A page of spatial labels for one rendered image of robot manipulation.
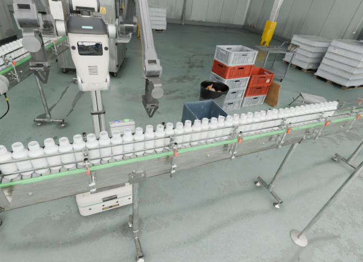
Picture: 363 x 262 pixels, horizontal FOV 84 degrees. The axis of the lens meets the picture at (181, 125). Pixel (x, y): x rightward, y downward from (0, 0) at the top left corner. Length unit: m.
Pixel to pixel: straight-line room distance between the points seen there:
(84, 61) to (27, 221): 1.49
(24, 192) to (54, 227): 1.00
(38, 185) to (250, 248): 1.73
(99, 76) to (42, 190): 0.78
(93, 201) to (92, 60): 1.16
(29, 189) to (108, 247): 0.98
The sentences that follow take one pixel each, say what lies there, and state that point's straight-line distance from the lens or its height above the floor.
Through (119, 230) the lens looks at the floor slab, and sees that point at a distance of 2.07.
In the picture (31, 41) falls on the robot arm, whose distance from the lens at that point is 0.97.
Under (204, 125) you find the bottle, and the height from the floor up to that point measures 1.14.
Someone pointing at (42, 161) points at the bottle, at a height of 1.07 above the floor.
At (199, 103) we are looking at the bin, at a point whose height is 0.92.
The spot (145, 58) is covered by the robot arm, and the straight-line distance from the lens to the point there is 0.95.
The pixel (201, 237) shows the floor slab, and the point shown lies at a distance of 2.08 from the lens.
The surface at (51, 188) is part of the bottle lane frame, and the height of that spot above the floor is 0.91.
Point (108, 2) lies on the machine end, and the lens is 4.54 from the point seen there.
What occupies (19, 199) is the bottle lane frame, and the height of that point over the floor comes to 0.89.
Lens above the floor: 1.81
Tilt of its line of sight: 34 degrees down
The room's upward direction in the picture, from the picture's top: 9 degrees clockwise
